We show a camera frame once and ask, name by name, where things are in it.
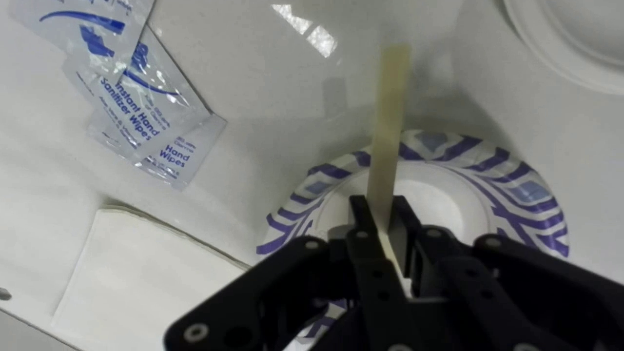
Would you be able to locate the sanitizer wipe packet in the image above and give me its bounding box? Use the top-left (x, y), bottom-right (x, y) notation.
top-left (85, 108), bottom-right (230, 192)
top-left (7, 0), bottom-right (157, 52)
top-left (60, 25), bottom-right (214, 155)

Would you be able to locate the white paper napkin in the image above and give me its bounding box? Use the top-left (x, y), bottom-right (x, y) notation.
top-left (48, 202), bottom-right (253, 351)

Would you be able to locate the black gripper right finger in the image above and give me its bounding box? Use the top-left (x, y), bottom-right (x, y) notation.
top-left (386, 192), bottom-right (624, 351)

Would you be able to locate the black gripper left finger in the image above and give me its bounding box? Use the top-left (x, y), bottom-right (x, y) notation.
top-left (161, 192), bottom-right (419, 351)

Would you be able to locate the blue patterned paper bowl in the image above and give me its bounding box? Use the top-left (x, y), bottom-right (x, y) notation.
top-left (253, 126), bottom-right (573, 346)

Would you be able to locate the white saucer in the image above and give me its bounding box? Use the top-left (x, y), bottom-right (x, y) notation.
top-left (501, 0), bottom-right (624, 97)

